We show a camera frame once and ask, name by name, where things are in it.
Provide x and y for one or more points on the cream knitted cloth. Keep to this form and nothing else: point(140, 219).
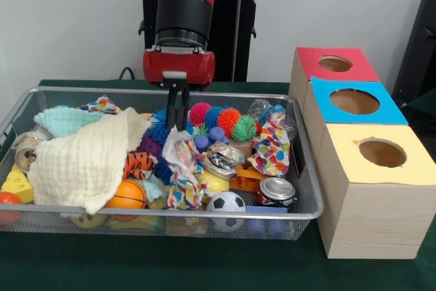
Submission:
point(82, 161)

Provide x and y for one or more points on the silver drink can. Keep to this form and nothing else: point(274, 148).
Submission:
point(24, 151)

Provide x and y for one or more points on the blue spiky rubber ball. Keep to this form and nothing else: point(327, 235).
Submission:
point(160, 127)

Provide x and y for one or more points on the black and white soccer ball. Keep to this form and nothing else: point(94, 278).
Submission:
point(226, 202)

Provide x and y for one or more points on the multicolour patterned cloth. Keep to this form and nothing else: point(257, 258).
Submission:
point(271, 144)

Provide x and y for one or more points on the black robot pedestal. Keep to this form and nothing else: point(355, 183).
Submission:
point(235, 39)

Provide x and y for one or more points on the clear mesh bin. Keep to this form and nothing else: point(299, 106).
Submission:
point(306, 195)

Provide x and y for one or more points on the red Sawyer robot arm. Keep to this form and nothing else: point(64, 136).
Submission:
point(180, 5)

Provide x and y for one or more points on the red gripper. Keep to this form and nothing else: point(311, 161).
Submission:
point(178, 67)

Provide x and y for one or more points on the yellow cheese wedge toy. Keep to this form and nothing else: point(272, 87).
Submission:
point(17, 187)

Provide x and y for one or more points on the wooden box with three holes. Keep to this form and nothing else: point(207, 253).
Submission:
point(368, 223)

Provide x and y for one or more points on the striped tiger plush toy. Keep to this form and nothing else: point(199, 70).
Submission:
point(139, 165)

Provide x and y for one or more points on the orange toy basketball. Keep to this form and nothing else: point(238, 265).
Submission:
point(126, 195)

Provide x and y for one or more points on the black monitor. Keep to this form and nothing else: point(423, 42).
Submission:
point(419, 52)

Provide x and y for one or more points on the crushed red drink can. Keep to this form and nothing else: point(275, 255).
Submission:
point(278, 189)

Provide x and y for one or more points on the yellow tennis ball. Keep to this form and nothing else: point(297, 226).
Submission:
point(216, 183)

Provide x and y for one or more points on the mint green cloth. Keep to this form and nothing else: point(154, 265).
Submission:
point(61, 120)

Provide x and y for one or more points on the red ball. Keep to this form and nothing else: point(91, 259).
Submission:
point(7, 206)

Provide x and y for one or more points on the small multicolour cloth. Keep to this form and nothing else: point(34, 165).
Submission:
point(182, 168)

